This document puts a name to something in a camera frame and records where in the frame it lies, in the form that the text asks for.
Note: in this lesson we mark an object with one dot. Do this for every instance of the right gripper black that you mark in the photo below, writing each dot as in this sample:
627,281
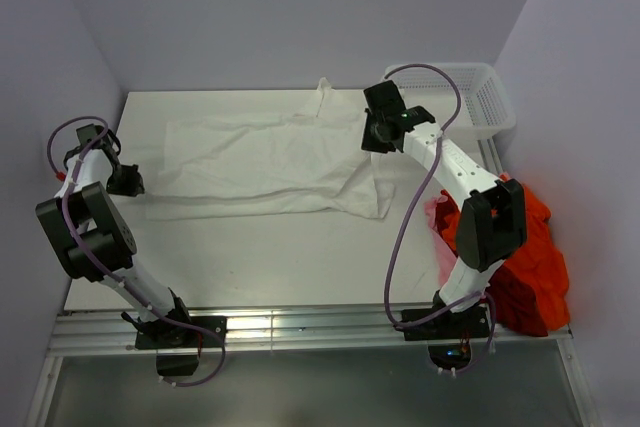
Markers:
369,143

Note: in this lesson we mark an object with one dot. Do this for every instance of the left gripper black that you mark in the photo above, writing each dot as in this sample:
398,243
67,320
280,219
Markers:
134,185

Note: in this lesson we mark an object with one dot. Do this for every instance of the white t shirt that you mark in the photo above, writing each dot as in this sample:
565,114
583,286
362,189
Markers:
251,164

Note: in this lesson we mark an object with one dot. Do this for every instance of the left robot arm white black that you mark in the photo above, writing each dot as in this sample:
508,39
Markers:
92,240

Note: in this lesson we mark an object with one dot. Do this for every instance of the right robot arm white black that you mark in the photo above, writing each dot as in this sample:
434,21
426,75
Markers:
492,222

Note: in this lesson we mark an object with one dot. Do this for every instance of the white plastic basket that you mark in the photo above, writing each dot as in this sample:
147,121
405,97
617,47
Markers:
485,108

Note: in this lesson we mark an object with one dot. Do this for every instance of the aluminium rail frame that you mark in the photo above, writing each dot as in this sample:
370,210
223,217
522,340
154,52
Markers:
276,298

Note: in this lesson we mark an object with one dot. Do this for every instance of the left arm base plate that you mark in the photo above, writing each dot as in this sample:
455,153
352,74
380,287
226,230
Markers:
209,332

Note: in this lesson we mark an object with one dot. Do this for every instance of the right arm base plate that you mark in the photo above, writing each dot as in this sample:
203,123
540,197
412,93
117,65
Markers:
470,324

